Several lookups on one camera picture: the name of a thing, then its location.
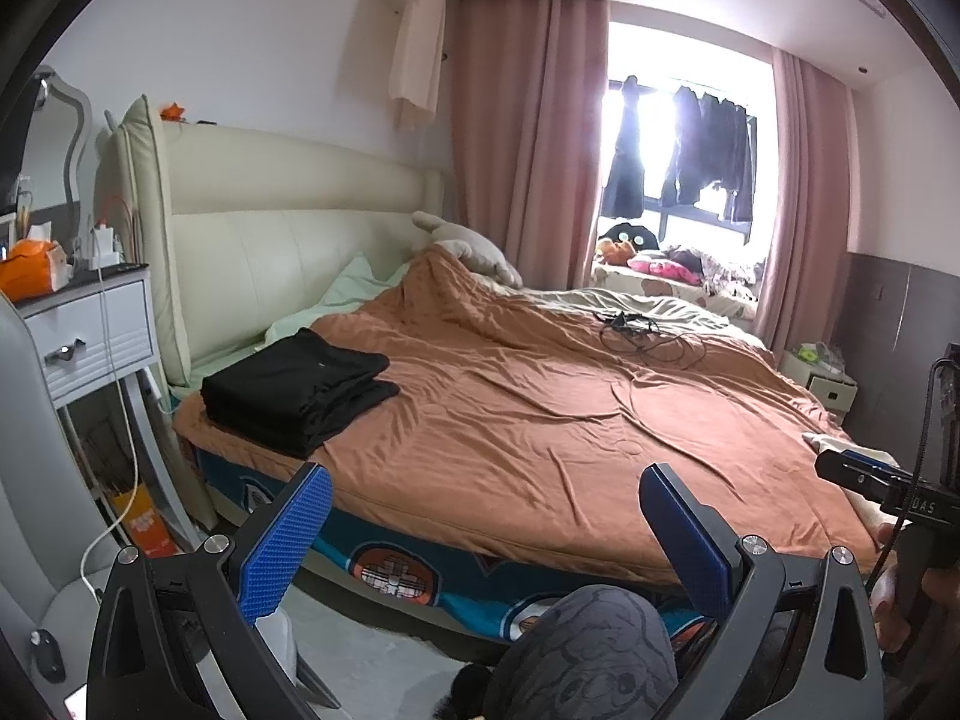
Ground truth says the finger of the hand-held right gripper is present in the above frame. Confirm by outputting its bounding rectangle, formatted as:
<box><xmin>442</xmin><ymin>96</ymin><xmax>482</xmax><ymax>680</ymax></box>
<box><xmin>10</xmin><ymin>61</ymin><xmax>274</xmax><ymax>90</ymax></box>
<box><xmin>816</xmin><ymin>448</ymin><xmax>912</xmax><ymax>503</ymax></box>

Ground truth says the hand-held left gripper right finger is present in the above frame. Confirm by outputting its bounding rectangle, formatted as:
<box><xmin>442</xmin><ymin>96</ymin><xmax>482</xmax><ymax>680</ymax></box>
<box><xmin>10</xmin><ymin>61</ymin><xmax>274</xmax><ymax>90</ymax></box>
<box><xmin>640</xmin><ymin>463</ymin><xmax>890</xmax><ymax>720</ymax></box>

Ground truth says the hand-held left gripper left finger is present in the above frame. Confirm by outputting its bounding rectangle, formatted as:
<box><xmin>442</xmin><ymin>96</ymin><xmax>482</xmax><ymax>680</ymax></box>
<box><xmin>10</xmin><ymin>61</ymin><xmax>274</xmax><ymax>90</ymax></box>
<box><xmin>85</xmin><ymin>461</ymin><xmax>335</xmax><ymax>720</ymax></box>

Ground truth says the black button-up jacket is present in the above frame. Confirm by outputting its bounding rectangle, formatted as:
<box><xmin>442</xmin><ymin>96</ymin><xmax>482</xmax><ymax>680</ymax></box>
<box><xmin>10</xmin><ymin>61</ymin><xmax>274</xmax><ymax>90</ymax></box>
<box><xmin>201</xmin><ymin>328</ymin><xmax>392</xmax><ymax>436</ymax></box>

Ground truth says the person's right hand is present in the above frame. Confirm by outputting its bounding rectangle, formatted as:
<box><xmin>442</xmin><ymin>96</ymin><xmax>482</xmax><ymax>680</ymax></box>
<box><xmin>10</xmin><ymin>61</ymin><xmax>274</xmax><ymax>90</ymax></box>
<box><xmin>874</xmin><ymin>562</ymin><xmax>960</xmax><ymax>653</ymax></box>

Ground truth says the small white nightstand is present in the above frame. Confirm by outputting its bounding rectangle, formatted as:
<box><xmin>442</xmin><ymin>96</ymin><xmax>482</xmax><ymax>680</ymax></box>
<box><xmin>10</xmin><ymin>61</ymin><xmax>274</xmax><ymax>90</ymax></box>
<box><xmin>780</xmin><ymin>349</ymin><xmax>858</xmax><ymax>410</ymax></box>

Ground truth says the white plastic bag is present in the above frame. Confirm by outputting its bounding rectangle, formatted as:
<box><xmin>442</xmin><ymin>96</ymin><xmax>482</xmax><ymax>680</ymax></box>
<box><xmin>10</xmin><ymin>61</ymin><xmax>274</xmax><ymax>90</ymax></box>
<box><xmin>251</xmin><ymin>607</ymin><xmax>323</xmax><ymax>706</ymax></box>

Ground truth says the orange cardboard box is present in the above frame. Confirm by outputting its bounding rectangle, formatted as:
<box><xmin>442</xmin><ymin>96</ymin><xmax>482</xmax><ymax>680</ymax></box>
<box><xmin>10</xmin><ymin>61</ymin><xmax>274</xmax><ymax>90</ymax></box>
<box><xmin>109</xmin><ymin>484</ymin><xmax>177</xmax><ymax>556</ymax></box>

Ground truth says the orange bed blanket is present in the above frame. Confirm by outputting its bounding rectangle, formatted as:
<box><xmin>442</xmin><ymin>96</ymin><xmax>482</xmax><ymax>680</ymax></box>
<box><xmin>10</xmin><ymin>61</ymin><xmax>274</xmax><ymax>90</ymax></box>
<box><xmin>174</xmin><ymin>247</ymin><xmax>882</xmax><ymax>586</ymax></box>

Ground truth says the teal printed bed sheet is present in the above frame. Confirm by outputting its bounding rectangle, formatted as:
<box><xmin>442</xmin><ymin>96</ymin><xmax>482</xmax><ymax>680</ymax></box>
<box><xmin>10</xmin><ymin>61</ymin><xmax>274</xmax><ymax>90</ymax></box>
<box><xmin>187</xmin><ymin>442</ymin><xmax>713</xmax><ymax>646</ymax></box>

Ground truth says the black fluffy item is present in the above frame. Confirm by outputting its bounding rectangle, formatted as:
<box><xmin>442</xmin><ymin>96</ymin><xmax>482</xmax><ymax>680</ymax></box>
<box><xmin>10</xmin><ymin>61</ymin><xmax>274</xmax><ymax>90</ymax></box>
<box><xmin>433</xmin><ymin>661</ymin><xmax>492</xmax><ymax>720</ymax></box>

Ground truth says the pale green pillow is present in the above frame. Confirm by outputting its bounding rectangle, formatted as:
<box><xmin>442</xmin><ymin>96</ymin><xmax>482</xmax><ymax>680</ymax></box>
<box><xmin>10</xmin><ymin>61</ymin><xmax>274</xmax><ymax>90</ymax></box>
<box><xmin>266</xmin><ymin>255</ymin><xmax>410</xmax><ymax>353</ymax></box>

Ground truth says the printed cloth pile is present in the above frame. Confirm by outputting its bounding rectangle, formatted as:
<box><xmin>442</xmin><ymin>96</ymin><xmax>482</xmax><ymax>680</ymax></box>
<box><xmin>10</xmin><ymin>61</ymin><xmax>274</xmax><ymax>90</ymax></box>
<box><xmin>667</xmin><ymin>244</ymin><xmax>766</xmax><ymax>287</ymax></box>

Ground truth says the grey chair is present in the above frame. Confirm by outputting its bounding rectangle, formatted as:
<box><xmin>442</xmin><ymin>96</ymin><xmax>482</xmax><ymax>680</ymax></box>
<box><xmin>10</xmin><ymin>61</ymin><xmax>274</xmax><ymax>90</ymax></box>
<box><xmin>0</xmin><ymin>292</ymin><xmax>106</xmax><ymax>720</ymax></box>

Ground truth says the black computer mouse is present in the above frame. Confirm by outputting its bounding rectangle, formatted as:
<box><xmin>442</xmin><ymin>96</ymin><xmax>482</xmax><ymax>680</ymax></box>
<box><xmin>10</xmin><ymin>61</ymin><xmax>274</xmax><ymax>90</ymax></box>
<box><xmin>30</xmin><ymin>630</ymin><xmax>67</xmax><ymax>683</ymax></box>

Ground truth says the pink plush toy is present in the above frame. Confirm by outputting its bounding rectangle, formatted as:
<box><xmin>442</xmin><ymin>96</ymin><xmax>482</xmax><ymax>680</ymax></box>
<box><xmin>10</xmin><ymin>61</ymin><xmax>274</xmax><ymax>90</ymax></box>
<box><xmin>626</xmin><ymin>253</ymin><xmax>698</xmax><ymax>286</ymax></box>

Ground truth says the pink curtain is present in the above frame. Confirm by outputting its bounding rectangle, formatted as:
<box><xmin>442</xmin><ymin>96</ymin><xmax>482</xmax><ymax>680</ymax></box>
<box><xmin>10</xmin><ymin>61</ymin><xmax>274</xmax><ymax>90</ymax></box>
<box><xmin>754</xmin><ymin>49</ymin><xmax>852</xmax><ymax>353</ymax></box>
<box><xmin>448</xmin><ymin>0</ymin><xmax>610</xmax><ymax>293</ymax></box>

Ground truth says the white nightstand with drawer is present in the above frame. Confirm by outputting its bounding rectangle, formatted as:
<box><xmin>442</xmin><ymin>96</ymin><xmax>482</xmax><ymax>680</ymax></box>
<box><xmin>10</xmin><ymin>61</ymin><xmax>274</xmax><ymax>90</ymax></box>
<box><xmin>15</xmin><ymin>262</ymin><xmax>196</xmax><ymax>541</ymax></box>

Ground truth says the cream upholstered headboard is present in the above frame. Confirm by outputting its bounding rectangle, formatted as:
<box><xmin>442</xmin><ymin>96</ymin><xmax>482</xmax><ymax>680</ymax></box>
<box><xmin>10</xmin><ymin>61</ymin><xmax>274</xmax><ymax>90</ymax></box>
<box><xmin>112</xmin><ymin>94</ymin><xmax>458</xmax><ymax>391</ymax></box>

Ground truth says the black plush toy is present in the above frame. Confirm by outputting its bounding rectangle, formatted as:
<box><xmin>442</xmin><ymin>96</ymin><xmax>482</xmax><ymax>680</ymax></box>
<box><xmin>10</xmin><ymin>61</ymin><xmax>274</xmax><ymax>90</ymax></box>
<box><xmin>604</xmin><ymin>221</ymin><xmax>661</xmax><ymax>250</ymax></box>

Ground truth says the grey plush toy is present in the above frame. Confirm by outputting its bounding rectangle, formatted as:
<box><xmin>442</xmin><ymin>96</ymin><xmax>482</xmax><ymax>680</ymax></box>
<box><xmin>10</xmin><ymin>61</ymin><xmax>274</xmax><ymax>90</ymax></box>
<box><xmin>411</xmin><ymin>211</ymin><xmax>524</xmax><ymax>290</ymax></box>

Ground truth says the white charger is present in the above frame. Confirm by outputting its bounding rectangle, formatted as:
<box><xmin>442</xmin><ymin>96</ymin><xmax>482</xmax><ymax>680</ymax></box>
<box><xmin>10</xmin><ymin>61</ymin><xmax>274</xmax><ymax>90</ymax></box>
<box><xmin>91</xmin><ymin>221</ymin><xmax>125</xmax><ymax>269</ymax></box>

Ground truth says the dark hanging garment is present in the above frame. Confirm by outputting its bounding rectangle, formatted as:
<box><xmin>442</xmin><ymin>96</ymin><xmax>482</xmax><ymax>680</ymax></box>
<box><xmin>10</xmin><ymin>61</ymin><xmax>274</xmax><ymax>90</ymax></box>
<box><xmin>660</xmin><ymin>82</ymin><xmax>755</xmax><ymax>224</ymax></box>
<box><xmin>604</xmin><ymin>75</ymin><xmax>647</xmax><ymax>218</ymax></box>

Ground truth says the orange tissue box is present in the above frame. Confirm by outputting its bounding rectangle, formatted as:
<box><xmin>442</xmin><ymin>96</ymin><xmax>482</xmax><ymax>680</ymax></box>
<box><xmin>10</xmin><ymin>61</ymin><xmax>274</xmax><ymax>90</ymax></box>
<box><xmin>0</xmin><ymin>238</ymin><xmax>68</xmax><ymax>297</ymax></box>

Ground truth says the white framed mirror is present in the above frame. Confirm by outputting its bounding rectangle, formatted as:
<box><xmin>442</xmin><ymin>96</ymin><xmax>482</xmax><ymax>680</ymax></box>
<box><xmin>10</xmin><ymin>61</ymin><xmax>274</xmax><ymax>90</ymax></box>
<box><xmin>19</xmin><ymin>67</ymin><xmax>95</xmax><ymax>211</ymax></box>

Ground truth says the cream hanging cloth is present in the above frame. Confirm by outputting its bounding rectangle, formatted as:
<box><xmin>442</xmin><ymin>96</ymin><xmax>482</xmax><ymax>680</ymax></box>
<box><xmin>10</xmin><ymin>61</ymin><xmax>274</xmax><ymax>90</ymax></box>
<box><xmin>388</xmin><ymin>0</ymin><xmax>447</xmax><ymax>132</ymax></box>

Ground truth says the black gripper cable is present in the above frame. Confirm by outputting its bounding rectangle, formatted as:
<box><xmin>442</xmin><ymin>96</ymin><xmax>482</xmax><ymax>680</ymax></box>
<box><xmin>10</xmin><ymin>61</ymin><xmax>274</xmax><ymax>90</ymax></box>
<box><xmin>862</xmin><ymin>356</ymin><xmax>953</xmax><ymax>578</ymax></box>

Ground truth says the black cable bundle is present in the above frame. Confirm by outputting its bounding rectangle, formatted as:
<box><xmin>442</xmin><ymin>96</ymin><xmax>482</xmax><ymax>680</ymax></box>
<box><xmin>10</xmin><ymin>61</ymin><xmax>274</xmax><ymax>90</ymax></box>
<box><xmin>596</xmin><ymin>309</ymin><xmax>706</xmax><ymax>365</ymax></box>

